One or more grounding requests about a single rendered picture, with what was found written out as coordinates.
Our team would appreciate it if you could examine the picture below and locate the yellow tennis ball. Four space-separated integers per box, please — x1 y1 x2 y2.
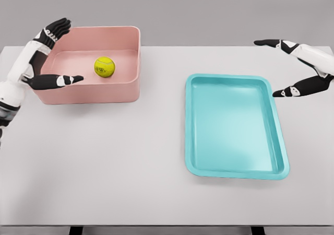
93 56 116 77

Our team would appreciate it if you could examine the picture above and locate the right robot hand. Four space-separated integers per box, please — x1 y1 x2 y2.
253 39 334 98

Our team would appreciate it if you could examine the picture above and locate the blue tray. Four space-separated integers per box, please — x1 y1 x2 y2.
184 73 290 181

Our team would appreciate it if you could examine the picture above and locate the pink basket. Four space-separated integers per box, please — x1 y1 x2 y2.
32 25 142 105

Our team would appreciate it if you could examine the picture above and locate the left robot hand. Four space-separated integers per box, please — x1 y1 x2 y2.
5 17 85 91

